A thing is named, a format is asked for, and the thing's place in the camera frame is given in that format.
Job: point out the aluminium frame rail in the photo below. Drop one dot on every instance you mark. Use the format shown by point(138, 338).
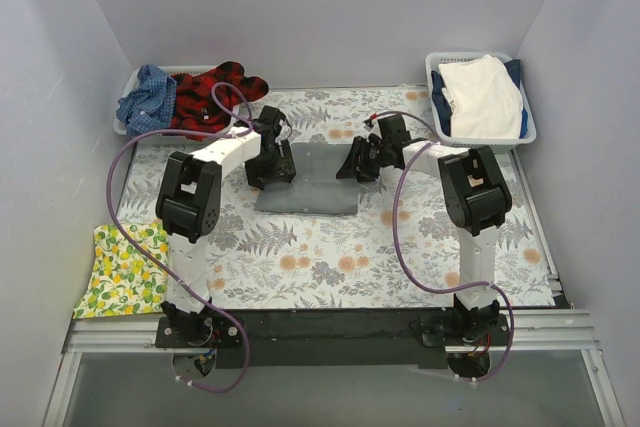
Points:
point(535, 330)

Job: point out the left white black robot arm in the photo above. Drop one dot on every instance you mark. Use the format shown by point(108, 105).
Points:
point(189, 206)

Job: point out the grey long sleeve shirt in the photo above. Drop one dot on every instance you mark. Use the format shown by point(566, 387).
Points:
point(315, 188)

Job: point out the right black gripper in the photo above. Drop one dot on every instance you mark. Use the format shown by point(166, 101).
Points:
point(357, 162)

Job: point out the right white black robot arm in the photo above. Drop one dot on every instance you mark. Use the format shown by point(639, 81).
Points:
point(476, 198)

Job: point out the blue checked shirt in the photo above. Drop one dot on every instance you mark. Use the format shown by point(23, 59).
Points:
point(150, 106)

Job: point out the white folded shirt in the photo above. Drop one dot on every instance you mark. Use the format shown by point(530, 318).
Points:
point(482, 97)

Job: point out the lemon print cloth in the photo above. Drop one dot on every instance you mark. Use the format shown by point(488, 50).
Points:
point(125, 279)

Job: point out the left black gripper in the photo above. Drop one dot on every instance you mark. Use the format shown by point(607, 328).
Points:
point(273, 173)

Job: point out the dark blue folded garment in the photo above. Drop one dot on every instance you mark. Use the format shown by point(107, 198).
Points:
point(442, 104)

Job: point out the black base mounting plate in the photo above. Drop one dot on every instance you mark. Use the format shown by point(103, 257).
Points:
point(350, 337)

